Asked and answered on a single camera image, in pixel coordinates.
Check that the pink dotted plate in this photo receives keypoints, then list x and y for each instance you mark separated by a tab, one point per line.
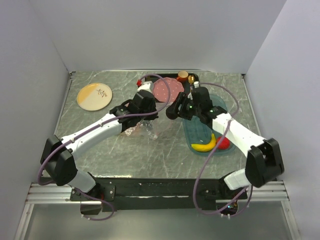
160	90

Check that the black serving tray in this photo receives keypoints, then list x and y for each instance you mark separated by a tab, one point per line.
174	75

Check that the red cracked fruit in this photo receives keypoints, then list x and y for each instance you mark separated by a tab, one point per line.
224	145

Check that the orange cup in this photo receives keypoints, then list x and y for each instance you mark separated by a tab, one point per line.
182	76

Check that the yellow banana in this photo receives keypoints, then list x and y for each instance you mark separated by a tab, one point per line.
205	147

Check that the blue transparent plastic tray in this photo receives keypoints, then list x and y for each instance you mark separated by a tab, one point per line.
197	133

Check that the orange fruit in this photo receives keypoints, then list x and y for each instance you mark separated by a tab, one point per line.
137	128

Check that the dark purple passion fruit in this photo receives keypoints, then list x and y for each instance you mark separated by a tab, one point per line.
171	113

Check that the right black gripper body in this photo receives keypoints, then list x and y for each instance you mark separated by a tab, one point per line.
187	109

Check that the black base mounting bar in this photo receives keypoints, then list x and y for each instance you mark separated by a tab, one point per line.
151	194

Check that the clear zip top bag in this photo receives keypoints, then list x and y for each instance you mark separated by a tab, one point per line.
151	128

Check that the gold spoon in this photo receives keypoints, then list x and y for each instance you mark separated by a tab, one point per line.
191	80

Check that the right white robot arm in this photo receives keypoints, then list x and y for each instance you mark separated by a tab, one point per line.
263	156

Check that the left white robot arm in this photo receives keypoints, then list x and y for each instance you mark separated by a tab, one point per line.
59	154

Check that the yellow white floral plate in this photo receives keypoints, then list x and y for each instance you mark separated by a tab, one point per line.
94	96

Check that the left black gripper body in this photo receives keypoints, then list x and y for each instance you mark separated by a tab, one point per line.
148	117

